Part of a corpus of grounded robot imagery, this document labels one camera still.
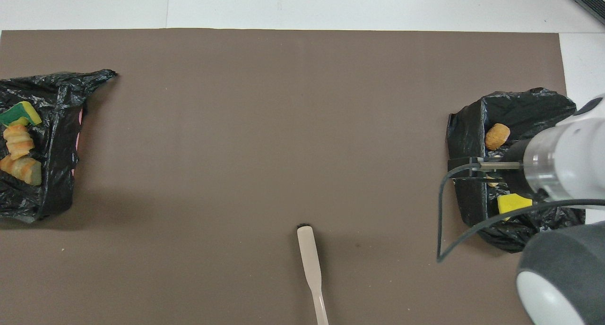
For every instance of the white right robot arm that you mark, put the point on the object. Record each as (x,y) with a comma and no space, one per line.
(576,145)

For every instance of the pink plastic bin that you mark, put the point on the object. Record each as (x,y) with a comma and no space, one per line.
(80,117)

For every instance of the yellow sponge piece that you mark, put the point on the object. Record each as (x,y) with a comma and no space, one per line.
(513,204)
(21,113)

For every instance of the brown toy bread roll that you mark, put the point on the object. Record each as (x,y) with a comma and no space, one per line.
(497,136)

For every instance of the black bin bag liner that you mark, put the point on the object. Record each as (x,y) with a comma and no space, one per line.
(520,112)

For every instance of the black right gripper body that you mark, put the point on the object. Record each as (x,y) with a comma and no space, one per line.
(515,178)

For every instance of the brown table mat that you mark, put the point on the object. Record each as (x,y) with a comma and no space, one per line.
(302,126)

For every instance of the black bin bag over pink bin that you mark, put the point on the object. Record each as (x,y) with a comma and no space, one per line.
(56,150)

